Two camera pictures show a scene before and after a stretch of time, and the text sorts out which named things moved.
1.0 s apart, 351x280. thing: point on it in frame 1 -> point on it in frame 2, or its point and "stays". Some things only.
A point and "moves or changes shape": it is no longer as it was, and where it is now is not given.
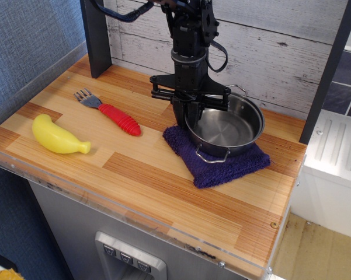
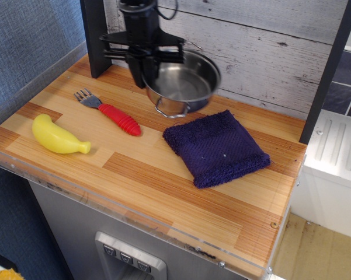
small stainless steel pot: (221, 131) moves or changes shape
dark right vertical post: (331, 67) stays
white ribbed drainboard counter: (334, 149) stays
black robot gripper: (190, 80) -> (142, 38)
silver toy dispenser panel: (123, 260) stays
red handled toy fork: (86, 98) stays
